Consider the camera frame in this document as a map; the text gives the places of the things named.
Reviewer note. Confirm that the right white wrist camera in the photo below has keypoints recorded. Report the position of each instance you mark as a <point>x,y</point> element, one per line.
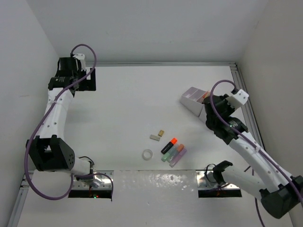
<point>238,99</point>

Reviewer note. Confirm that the white pink compartment organizer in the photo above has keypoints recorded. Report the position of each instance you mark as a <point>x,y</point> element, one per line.
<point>193,99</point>

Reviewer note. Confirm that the black orange highlighter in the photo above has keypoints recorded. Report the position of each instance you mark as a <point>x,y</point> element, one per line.
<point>169,146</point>

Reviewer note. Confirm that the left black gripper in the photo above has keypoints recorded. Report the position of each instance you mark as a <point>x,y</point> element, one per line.
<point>87,84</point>

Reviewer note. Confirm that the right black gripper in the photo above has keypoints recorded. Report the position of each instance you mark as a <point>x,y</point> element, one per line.
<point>230,109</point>

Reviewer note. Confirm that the grey eraser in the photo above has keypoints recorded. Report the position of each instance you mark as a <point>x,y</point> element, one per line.
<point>155,137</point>

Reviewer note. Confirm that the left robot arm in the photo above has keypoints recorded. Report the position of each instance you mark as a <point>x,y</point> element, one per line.
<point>49,151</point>

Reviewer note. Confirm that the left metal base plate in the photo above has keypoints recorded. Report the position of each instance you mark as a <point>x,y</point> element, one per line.
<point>101,180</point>

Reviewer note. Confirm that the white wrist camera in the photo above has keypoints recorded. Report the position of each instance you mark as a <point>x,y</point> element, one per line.
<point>238,99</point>
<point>80,61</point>

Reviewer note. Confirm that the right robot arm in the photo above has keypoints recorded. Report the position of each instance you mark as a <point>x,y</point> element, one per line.
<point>277,189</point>

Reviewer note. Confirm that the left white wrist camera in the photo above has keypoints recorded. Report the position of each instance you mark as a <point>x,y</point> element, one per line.
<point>80,61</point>

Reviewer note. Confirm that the orange pastel highlighter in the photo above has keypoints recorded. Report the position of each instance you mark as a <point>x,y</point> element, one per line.
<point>175,152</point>

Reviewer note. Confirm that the purple highlighter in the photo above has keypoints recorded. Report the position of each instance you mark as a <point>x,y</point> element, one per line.
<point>176,158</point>

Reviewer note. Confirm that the metal base plate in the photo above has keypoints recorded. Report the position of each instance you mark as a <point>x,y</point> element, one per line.
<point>101,180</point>
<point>205,182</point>

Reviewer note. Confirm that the tan eraser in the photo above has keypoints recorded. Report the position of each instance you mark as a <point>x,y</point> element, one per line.
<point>161,133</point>

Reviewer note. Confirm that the green highlighter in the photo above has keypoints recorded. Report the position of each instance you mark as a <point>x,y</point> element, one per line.
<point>168,154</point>

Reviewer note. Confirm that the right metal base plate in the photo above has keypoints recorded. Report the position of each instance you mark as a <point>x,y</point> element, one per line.
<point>205,182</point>

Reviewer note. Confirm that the clear tape roll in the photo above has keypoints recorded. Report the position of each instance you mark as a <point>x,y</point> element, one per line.
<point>147,154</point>

